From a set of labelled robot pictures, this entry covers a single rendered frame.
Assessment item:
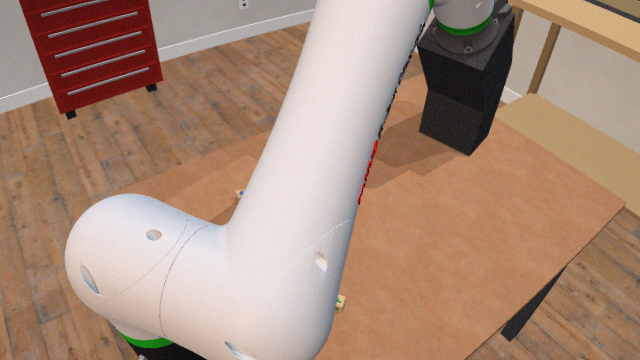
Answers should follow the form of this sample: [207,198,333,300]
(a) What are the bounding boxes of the beige letter block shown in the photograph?
[335,295,346,313]
[236,189,245,203]

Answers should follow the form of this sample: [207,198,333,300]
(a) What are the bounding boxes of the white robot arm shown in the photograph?
[65,0,512,360]

